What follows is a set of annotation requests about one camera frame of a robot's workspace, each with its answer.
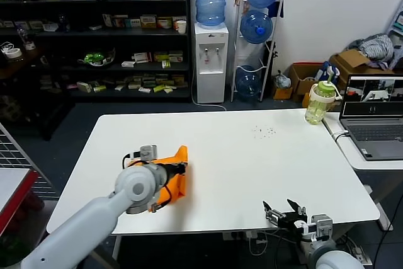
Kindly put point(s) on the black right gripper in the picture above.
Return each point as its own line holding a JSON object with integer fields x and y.
{"x": 296, "y": 225}

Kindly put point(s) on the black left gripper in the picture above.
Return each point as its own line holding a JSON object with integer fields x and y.
{"x": 172, "y": 169}

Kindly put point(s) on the orange t-shirt with white print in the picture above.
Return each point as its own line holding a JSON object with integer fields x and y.
{"x": 181, "y": 184}

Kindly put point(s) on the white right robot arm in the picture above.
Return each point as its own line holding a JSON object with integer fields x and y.
{"x": 333, "y": 256}

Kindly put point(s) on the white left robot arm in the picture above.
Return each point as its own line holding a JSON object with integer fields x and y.
{"x": 94, "y": 218}

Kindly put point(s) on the grey clothes pile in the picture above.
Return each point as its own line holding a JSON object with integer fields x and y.
{"x": 378, "y": 47}

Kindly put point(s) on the white power strip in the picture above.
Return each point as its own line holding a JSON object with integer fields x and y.
{"x": 239, "y": 236}

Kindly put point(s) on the light green flat carton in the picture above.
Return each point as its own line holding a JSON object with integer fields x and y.
{"x": 159, "y": 89}

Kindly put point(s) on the white red flat carton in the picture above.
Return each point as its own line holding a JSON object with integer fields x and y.
{"x": 144, "y": 89}

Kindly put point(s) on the small green medicine box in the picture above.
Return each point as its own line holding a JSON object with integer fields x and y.
{"x": 166, "y": 64}

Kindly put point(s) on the white water dispenser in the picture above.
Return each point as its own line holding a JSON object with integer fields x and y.
{"x": 210, "y": 61}

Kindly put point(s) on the green lidded drink bottle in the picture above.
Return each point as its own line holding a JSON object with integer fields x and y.
{"x": 319, "y": 105}

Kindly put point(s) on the green yellow medicine box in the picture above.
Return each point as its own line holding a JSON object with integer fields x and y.
{"x": 161, "y": 56}

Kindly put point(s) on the lime green carton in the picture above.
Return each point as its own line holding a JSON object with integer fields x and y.
{"x": 99, "y": 88}

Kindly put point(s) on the flat white medicine box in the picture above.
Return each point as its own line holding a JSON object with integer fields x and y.
{"x": 128, "y": 64}

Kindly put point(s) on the white red medicine box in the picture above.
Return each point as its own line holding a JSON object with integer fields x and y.
{"x": 141, "y": 57}

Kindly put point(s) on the grey laptop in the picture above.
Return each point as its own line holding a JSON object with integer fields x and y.
{"x": 374, "y": 133}

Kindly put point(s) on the small yellow carton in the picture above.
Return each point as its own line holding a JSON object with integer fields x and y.
{"x": 281, "y": 93}

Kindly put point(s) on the white metal jug rack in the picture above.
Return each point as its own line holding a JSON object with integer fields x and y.
{"x": 267, "y": 70}

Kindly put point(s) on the white angled carton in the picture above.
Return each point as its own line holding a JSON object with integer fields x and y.
{"x": 84, "y": 86}

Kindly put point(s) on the grey plastic bag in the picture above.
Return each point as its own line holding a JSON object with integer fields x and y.
{"x": 282, "y": 80}

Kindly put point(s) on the brown cardboard box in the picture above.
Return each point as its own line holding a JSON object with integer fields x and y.
{"x": 299, "y": 83}

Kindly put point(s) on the bowl of green fruit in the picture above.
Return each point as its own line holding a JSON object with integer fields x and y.
{"x": 95, "y": 58}

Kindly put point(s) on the white paper cup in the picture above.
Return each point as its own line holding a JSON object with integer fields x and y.
{"x": 180, "y": 27}

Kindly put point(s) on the blue white bag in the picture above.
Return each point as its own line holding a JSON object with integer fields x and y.
{"x": 324, "y": 73}

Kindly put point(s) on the white orange medicine box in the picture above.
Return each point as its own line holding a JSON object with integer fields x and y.
{"x": 164, "y": 23}

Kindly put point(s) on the black stand behind rack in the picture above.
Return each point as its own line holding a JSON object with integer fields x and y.
{"x": 274, "y": 52}

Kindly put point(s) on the pale medicine box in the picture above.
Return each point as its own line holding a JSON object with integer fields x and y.
{"x": 179, "y": 18}

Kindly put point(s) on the yellow white medicine box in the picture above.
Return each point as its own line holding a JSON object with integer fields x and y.
{"x": 148, "y": 21}

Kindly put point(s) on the blue white medicine box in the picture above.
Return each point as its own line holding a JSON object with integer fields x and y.
{"x": 133, "y": 23}

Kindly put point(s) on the black shelving unit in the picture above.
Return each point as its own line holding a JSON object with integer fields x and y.
{"x": 94, "y": 39}

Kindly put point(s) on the orange picture medicine box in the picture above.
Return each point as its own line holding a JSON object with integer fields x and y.
{"x": 119, "y": 21}

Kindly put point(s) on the dark white medicine box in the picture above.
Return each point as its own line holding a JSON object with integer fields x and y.
{"x": 107, "y": 20}

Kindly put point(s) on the thin flat white box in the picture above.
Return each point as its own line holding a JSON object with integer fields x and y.
{"x": 95, "y": 26}

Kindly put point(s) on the large open cardboard box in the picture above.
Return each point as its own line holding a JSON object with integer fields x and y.
{"x": 349, "y": 59}

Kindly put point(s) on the blue water jug with label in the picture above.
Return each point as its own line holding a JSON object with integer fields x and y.
{"x": 211, "y": 1}

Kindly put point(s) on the red edged white platform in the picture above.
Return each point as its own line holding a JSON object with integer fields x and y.
{"x": 12, "y": 187}

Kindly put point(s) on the dark wooden side table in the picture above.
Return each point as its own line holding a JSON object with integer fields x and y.
{"x": 37, "y": 56}

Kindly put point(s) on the dark blue bottle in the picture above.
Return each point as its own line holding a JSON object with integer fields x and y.
{"x": 64, "y": 23}

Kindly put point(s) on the white tissue box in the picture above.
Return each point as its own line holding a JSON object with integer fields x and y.
{"x": 50, "y": 26}

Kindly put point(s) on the white tape roll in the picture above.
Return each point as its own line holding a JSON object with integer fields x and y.
{"x": 13, "y": 53}

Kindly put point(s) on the pale green box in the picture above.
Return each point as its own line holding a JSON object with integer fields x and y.
{"x": 35, "y": 24}

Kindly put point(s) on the pale plastic stool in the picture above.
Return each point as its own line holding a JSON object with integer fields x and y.
{"x": 397, "y": 26}

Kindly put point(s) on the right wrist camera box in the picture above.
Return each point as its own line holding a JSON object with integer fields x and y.
{"x": 321, "y": 226}

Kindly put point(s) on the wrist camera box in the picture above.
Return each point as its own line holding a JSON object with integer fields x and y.
{"x": 148, "y": 152}
{"x": 321, "y": 226}

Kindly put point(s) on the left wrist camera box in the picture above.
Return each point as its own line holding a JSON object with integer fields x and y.
{"x": 148, "y": 152}

